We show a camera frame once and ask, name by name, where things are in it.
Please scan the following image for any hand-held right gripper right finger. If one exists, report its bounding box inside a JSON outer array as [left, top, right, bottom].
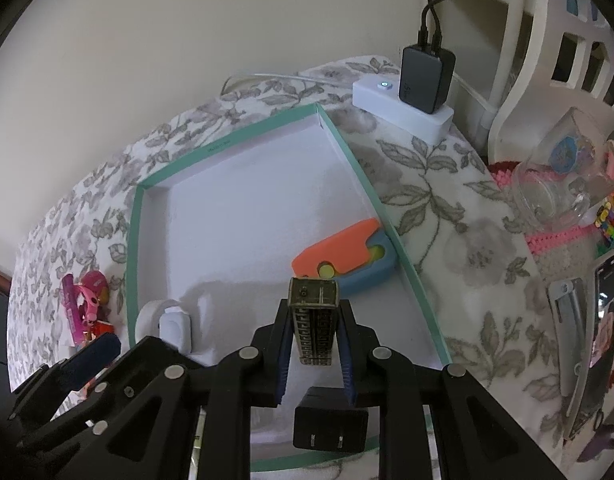
[[336, 299, 563, 480]]

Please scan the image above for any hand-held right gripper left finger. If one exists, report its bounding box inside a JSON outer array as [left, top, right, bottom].
[[104, 297, 299, 480]]

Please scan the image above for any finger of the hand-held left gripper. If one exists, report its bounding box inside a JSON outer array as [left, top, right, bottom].
[[8, 334, 122, 418], [17, 337, 188, 453]]

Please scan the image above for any red white tube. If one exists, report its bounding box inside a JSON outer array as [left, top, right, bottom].
[[89, 320, 116, 343]]

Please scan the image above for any gold patterned lighter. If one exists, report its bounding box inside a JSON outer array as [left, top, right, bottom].
[[287, 277, 341, 368]]

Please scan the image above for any black charger plug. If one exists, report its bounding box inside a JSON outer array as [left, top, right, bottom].
[[292, 386, 369, 454]]

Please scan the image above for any pink watch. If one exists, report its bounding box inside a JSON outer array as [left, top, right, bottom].
[[76, 270, 110, 323]]

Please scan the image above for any white round plastic device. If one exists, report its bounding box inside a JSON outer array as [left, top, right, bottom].
[[135, 299, 193, 354]]

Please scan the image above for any large orange blue toy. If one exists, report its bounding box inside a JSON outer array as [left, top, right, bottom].
[[291, 217, 396, 297]]

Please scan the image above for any teal cardboard box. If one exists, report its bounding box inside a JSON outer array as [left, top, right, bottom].
[[127, 102, 453, 473]]

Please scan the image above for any silver metal clip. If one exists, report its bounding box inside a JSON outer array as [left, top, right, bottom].
[[546, 277, 596, 442]]

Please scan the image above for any pink knitted mat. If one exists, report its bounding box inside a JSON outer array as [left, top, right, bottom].
[[491, 160, 610, 281]]

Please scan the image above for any white power strip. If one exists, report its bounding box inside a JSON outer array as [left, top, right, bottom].
[[352, 77, 456, 144]]

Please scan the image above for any black smartphone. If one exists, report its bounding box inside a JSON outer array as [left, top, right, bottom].
[[578, 249, 614, 428]]

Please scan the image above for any clear glass jar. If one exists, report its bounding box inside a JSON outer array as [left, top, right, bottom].
[[510, 109, 614, 234]]

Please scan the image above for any black power adapter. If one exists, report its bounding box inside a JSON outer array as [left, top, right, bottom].
[[394, 45, 457, 115]]

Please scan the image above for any pile of colourful toys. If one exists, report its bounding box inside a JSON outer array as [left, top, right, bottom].
[[591, 192, 614, 248]]

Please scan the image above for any white lattice chair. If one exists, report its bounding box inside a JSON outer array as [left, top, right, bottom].
[[431, 0, 614, 161]]

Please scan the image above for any black cable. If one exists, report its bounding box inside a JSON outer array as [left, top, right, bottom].
[[416, 0, 518, 50]]

